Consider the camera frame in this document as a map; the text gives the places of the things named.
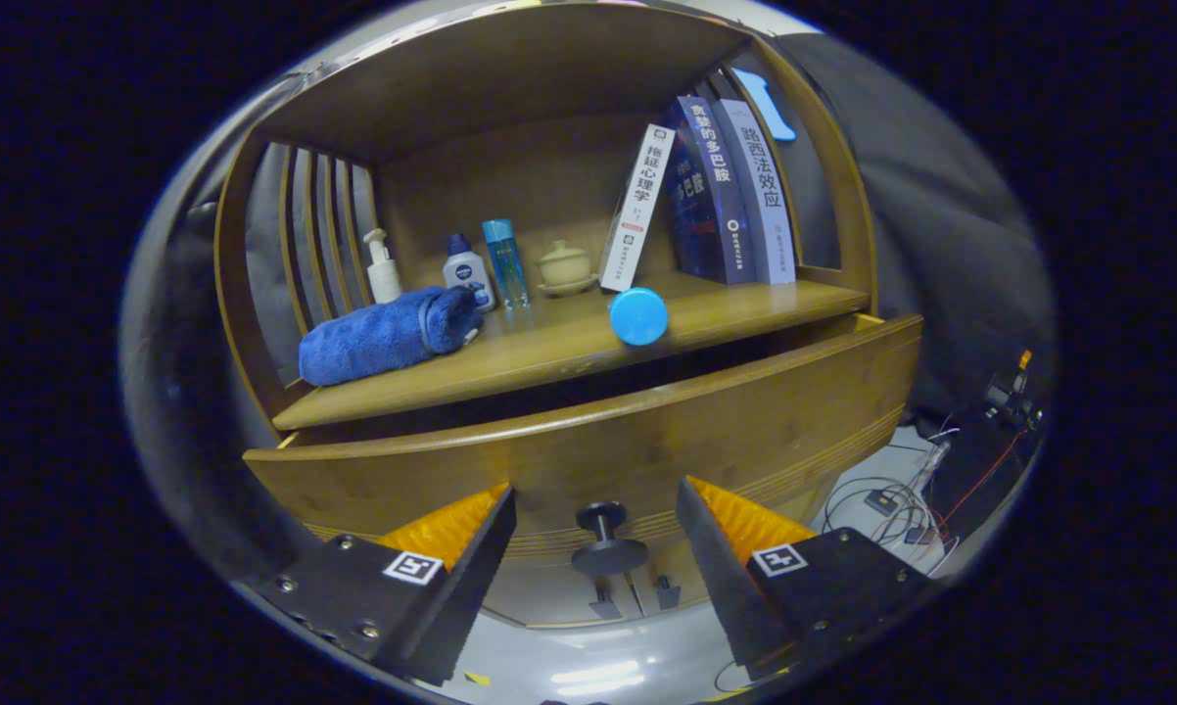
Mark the dark blue book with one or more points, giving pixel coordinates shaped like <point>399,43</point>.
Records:
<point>711,196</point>

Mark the white and blue cosmetic tube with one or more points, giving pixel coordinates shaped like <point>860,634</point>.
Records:
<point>638,316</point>

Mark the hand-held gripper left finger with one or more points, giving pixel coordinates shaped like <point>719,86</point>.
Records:
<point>471,592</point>

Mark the wooden countertop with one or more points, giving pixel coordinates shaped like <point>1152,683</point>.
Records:
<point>510,343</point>

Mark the beige lidded teacup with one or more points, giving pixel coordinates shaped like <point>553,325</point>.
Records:
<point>565,267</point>

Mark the pale lavender book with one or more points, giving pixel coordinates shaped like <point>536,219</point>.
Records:
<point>763,191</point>

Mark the white pump bottle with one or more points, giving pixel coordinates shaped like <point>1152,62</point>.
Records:
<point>384,279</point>

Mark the wooden cabinet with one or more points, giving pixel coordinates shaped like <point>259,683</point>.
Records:
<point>520,166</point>

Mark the wooden drawer with black knob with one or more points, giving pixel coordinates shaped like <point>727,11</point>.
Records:
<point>647,441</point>

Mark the white book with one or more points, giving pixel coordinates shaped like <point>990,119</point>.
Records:
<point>639,206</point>

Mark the blue folded towel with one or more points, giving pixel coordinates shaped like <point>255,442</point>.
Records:
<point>383,338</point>

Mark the wooden cabinet door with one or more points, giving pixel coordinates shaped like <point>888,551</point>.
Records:
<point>549,597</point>
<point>677,578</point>

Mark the black device with orange tip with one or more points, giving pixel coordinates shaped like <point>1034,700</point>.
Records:
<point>1005,397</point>

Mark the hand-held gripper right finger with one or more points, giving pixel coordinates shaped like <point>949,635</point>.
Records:
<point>716,587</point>

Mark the clear blue bottle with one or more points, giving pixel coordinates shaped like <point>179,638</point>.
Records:
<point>505,264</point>

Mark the white lotion bottle blue cap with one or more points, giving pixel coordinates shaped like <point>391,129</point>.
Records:
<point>466,274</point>

